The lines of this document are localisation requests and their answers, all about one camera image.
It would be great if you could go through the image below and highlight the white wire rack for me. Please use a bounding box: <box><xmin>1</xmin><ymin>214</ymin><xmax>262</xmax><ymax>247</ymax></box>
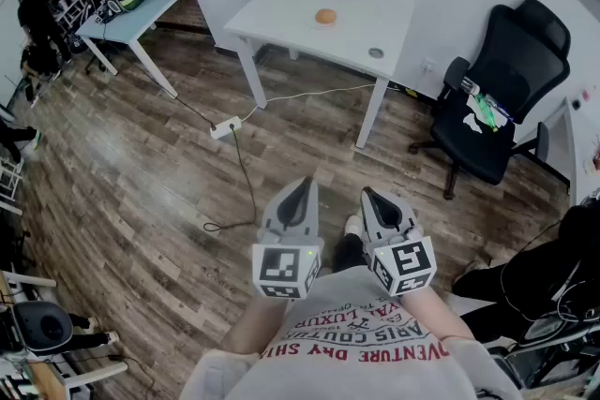
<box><xmin>49</xmin><ymin>0</ymin><xmax>93</xmax><ymax>35</ymax></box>

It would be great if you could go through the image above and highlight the person's grey printed shirt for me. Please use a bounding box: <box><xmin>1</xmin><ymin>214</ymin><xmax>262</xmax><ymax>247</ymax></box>
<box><xmin>180</xmin><ymin>265</ymin><xmax>525</xmax><ymax>400</ymax></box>

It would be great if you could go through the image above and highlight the person's black trouser leg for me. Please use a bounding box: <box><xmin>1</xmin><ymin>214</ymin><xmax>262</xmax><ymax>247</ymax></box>
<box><xmin>330</xmin><ymin>232</ymin><xmax>369</xmax><ymax>274</ymax></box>

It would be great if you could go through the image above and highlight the person's left forearm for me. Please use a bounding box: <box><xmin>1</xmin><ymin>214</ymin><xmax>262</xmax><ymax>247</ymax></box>
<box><xmin>221</xmin><ymin>293</ymin><xmax>288</xmax><ymax>356</ymax></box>

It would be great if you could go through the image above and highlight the white power cable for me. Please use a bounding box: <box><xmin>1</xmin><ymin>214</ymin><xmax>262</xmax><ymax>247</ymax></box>
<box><xmin>238</xmin><ymin>81</ymin><xmax>405</xmax><ymax>123</ymax></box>

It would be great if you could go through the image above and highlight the black mesh office chair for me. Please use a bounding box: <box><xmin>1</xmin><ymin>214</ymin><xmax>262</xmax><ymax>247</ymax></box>
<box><xmin>407</xmin><ymin>0</ymin><xmax>573</xmax><ymax>201</ymax></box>

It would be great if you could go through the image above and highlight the grey round chair back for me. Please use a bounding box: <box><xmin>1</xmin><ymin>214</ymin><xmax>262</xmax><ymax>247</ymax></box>
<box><xmin>12</xmin><ymin>300</ymin><xmax>75</xmax><ymax>353</ymax></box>

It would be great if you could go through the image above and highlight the clear plastic bottle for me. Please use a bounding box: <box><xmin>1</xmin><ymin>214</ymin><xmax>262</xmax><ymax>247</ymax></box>
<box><xmin>459</xmin><ymin>77</ymin><xmax>484</xmax><ymax>97</ymax></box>

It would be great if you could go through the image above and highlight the person's right forearm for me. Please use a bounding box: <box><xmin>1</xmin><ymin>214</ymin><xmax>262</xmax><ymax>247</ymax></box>
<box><xmin>399</xmin><ymin>289</ymin><xmax>475</xmax><ymax>343</ymax></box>

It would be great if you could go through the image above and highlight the white chair frame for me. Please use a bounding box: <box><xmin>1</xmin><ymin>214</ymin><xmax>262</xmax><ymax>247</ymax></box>
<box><xmin>0</xmin><ymin>266</ymin><xmax>128</xmax><ymax>400</ymax></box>

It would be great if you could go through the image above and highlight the white power strip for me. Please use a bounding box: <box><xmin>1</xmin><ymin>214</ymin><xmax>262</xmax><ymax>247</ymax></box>
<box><xmin>209</xmin><ymin>116</ymin><xmax>244</xmax><ymax>141</ymax></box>

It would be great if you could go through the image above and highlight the small black white device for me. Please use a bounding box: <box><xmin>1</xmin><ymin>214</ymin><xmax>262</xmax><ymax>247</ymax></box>
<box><xmin>92</xmin><ymin>0</ymin><xmax>118</xmax><ymax>25</ymax></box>

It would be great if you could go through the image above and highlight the blue pen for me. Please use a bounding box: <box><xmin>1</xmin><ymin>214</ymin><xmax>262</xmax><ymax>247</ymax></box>
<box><xmin>485</xmin><ymin>93</ymin><xmax>516</xmax><ymax>123</ymax></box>

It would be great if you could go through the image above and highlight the white stool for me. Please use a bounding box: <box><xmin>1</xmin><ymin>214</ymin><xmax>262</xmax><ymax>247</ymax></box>
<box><xmin>0</xmin><ymin>154</ymin><xmax>25</xmax><ymax>216</ymax></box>

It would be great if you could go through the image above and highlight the grey black swivel chair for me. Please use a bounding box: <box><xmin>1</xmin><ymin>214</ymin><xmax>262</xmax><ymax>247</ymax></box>
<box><xmin>487</xmin><ymin>307</ymin><xmax>600</xmax><ymax>391</ymax></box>

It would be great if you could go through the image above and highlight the person's white shoe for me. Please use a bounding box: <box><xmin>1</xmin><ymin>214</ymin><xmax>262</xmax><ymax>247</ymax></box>
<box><xmin>343</xmin><ymin>214</ymin><xmax>365</xmax><ymax>237</ymax></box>

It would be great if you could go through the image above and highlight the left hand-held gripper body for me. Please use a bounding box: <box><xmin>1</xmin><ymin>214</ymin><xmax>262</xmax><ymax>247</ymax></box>
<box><xmin>251</xmin><ymin>227</ymin><xmax>325</xmax><ymax>301</ymax></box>

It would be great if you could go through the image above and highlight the white table with round grommet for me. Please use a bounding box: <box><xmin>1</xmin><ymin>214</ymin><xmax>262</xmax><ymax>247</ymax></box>
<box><xmin>223</xmin><ymin>0</ymin><xmax>416</xmax><ymax>150</ymax></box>

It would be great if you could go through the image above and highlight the white side desk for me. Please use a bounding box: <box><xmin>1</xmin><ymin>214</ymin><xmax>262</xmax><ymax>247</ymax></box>
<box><xmin>561</xmin><ymin>96</ymin><xmax>600</xmax><ymax>205</ymax></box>

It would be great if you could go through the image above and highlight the black chair base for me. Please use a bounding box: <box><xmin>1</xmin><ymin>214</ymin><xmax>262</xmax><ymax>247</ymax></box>
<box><xmin>82</xmin><ymin>37</ymin><xmax>116</xmax><ymax>76</ymax></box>

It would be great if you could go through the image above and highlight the black looped cable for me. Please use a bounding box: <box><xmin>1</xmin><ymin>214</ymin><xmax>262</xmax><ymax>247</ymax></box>
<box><xmin>202</xmin><ymin>126</ymin><xmax>260</xmax><ymax>233</ymax></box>

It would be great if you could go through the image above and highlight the thin black cable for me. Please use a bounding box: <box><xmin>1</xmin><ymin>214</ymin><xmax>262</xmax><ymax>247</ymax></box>
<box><xmin>173</xmin><ymin>94</ymin><xmax>218</xmax><ymax>131</ymax></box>

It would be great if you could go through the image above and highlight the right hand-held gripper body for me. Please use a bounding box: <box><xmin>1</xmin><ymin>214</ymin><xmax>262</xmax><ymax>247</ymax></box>
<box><xmin>363</xmin><ymin>225</ymin><xmax>438</xmax><ymax>298</ymax></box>

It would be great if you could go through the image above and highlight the white crumpled paper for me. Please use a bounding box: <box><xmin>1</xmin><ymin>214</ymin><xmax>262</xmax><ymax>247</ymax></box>
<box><xmin>462</xmin><ymin>111</ymin><xmax>487</xmax><ymax>136</ymax></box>

